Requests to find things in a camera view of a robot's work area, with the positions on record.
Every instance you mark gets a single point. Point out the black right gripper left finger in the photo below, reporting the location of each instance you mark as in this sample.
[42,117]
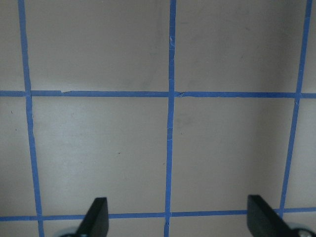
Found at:
[96,221]

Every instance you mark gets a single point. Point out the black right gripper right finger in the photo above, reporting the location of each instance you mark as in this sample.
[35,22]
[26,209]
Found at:
[263,221]

